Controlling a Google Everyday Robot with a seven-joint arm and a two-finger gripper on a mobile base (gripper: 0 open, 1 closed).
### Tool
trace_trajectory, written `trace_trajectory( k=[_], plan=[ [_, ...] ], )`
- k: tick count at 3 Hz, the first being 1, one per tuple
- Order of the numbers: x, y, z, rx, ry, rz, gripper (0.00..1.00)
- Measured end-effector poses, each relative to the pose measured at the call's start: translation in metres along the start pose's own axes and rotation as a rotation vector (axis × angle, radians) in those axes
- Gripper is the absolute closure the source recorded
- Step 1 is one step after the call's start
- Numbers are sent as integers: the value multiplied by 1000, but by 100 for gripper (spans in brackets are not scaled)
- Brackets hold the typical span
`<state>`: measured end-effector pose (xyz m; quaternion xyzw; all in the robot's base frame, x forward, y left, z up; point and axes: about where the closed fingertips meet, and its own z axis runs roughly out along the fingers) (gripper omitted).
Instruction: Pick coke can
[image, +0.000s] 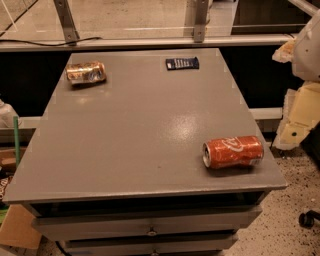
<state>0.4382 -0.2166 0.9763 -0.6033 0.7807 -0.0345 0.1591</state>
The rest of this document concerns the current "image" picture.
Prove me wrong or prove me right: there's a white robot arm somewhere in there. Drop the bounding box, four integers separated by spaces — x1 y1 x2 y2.
292 10 320 82

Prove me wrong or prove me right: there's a gold crumpled can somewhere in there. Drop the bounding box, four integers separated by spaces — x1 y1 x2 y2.
65 61 107 84

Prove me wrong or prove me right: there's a red coke can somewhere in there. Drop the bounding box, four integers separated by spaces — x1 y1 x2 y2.
202 136 264 169

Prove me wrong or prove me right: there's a dark blue snack packet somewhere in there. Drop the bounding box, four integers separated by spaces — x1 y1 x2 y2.
165 57 199 71

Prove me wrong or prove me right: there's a lower grey drawer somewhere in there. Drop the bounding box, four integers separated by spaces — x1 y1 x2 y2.
64 232 238 256

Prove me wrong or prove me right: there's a grey drawer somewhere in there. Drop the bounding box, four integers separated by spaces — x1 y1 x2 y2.
64 232 238 256
32 206 262 241

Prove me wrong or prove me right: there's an upper grey drawer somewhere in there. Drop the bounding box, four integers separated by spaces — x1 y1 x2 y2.
32 206 262 241

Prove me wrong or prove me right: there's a green pole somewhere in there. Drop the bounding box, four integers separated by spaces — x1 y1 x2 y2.
13 116 20 168

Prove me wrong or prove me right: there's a white plastic bag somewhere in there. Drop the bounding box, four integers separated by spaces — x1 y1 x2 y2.
0 99 18 128

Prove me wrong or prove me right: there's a black caster wheel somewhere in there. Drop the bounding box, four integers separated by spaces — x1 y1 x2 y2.
299 210 320 229

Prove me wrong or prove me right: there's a brown cardboard box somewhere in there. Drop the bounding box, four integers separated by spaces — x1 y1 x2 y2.
0 205 42 250

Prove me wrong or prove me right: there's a right metal bracket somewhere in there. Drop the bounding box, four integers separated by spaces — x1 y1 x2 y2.
193 0 209 43

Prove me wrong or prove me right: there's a metal bracket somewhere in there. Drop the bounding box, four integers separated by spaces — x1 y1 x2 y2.
193 0 209 43
53 0 80 46

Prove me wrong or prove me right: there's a left metal bracket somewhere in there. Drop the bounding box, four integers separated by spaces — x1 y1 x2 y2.
53 0 80 46

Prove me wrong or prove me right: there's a black cable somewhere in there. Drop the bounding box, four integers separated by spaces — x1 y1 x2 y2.
0 36 104 47

